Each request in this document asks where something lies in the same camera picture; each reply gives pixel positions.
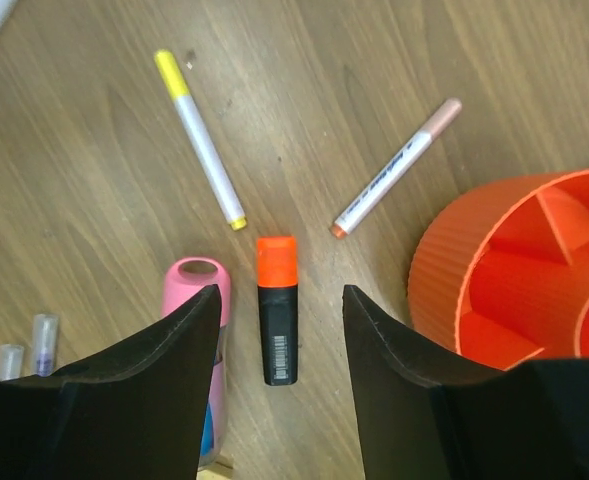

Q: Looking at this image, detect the purple ink clear pen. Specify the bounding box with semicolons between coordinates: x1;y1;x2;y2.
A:
32;313;59;376

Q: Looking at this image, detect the peach capped white marker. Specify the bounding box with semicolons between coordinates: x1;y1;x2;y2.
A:
331;98;462;239

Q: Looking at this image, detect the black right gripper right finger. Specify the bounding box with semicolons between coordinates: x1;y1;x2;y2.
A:
343;285;589;479

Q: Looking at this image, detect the pink capped clear pencil tube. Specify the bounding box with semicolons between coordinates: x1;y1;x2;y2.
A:
161;257;231;470

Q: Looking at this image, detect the yellow capped white marker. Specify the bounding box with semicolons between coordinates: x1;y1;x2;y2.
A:
154;49;247;231

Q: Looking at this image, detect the orange round organizer container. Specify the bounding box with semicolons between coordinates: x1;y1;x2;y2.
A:
408;169;589;370

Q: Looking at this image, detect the orange black highlighter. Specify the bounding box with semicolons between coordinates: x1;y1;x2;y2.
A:
257;236;298;386

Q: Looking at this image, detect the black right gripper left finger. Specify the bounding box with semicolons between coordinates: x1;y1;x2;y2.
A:
0;286;222;479

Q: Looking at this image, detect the clear capped pen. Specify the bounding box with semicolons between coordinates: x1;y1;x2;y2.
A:
0;344;25;381

